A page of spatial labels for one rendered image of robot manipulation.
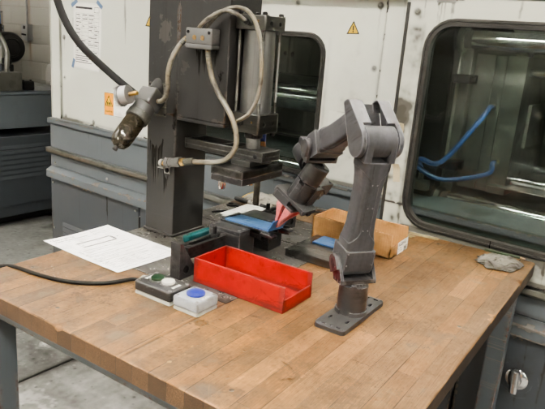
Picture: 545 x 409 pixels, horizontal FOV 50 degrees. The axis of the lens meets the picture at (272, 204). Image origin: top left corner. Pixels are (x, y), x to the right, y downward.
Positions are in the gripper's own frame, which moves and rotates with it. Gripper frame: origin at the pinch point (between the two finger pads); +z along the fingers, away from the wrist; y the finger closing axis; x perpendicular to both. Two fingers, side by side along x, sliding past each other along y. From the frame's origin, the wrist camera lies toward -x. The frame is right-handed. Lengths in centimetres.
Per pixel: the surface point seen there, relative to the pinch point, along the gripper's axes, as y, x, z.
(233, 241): 4.0, 7.7, 8.4
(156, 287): -0.4, 36.5, 11.9
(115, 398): 27, -31, 128
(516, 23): -3, -51, -69
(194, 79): 39.0, 7.5, -16.1
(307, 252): -8.3, -8.4, 4.3
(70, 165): 143, -73, 103
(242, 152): 17.7, 3.5, -9.1
